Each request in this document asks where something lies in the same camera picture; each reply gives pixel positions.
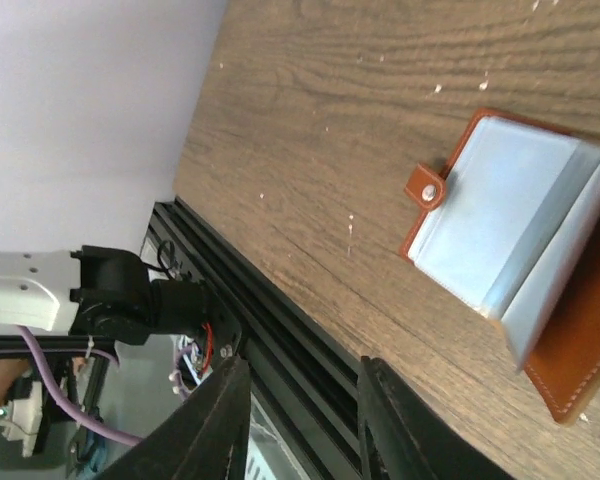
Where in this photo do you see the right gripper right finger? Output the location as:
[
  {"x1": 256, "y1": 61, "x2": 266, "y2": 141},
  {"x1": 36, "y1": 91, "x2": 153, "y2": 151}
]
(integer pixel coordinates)
[{"x1": 357, "y1": 356, "x2": 511, "y2": 479}]

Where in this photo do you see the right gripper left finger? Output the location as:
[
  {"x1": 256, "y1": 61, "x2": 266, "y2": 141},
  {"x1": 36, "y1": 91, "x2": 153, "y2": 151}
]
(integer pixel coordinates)
[{"x1": 98, "y1": 356, "x2": 251, "y2": 480}]

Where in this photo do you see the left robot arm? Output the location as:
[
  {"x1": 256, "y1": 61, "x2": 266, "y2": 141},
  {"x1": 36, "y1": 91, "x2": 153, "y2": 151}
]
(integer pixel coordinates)
[{"x1": 0, "y1": 246, "x2": 242, "y2": 368}]

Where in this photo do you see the black aluminium frame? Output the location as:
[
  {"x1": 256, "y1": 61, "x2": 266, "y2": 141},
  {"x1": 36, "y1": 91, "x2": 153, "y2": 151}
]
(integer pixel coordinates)
[{"x1": 148, "y1": 200, "x2": 362, "y2": 479}]

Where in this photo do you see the person in background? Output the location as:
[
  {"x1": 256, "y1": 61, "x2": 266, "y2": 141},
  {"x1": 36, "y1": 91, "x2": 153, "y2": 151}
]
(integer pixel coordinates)
[{"x1": 0, "y1": 359, "x2": 30, "y2": 406}]

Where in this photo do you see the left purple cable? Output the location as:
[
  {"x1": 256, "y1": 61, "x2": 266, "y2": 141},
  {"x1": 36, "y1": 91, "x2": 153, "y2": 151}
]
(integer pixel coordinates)
[{"x1": 17, "y1": 324, "x2": 201, "y2": 446}]

